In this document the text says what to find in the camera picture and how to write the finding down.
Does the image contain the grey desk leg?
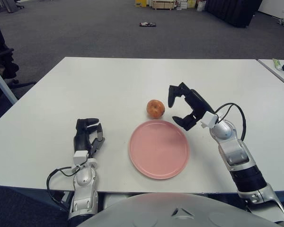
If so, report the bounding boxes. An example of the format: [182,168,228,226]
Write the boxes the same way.
[0,61,18,105]

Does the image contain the white side table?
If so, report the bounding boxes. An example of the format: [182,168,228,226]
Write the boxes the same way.
[257,59,284,92]

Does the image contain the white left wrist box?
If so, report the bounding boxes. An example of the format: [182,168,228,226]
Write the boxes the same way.
[72,150,89,166]

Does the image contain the black office chair with jacket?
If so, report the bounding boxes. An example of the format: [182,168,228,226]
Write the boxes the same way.
[0,13,36,100]

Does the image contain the black curtain partition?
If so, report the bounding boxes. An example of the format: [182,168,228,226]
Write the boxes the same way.
[204,0,263,28]

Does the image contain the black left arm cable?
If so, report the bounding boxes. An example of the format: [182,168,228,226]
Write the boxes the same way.
[46,166,78,206]

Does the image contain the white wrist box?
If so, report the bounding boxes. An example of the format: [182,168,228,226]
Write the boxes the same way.
[72,150,89,166]
[200,111,219,130]

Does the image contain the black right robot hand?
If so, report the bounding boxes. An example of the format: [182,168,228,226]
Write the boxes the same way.
[168,82,215,131]

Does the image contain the stack of white boxes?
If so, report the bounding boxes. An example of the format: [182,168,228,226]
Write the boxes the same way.
[175,0,188,10]

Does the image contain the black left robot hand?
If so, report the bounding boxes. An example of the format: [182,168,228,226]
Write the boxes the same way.
[73,117,106,159]

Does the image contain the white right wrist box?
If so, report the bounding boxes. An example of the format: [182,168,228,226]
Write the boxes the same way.
[200,111,219,130]

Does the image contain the wooden pallet crate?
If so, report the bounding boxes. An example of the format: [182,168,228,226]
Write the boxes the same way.
[152,0,175,10]

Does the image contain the red apple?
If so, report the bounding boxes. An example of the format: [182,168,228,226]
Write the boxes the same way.
[146,99,166,119]

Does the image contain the pink round plate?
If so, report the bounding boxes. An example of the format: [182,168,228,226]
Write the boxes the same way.
[128,120,190,180]

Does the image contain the grey robot torso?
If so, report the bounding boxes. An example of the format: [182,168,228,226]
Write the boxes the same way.
[75,192,279,227]

